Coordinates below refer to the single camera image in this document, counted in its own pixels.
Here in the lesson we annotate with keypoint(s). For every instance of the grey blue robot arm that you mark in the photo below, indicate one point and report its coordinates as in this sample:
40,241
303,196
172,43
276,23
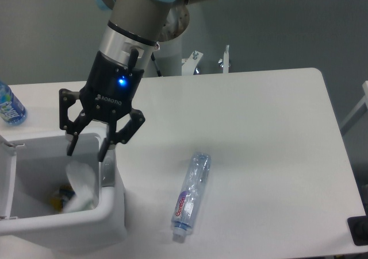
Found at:
131,36

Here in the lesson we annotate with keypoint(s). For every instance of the white pedestal base frame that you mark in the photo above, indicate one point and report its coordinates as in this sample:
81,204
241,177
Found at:
192,65

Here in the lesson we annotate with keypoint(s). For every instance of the white tissue paper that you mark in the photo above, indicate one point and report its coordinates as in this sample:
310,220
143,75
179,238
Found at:
83,181

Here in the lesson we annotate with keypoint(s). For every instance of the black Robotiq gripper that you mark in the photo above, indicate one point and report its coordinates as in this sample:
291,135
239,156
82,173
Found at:
106,97

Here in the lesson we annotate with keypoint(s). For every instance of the blue labelled water bottle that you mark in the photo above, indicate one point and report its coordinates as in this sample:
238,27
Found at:
13,112

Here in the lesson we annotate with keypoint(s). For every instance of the clear crushed plastic bottle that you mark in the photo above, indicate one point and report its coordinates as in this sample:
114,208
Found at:
190,196

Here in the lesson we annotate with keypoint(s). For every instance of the black device at table edge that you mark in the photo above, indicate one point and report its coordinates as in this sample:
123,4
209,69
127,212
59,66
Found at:
358,230

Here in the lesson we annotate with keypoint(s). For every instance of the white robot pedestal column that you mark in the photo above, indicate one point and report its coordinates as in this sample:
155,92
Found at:
168,57

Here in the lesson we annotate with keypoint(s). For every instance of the white frame at right edge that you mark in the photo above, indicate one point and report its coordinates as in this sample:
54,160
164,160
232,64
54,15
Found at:
357,112

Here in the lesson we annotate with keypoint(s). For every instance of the white plastic trash can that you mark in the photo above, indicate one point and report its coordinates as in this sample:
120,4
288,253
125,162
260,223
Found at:
36,186

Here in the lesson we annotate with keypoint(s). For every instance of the yellow blue snack wrapper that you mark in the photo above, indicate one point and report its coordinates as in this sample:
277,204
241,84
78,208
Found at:
61,197

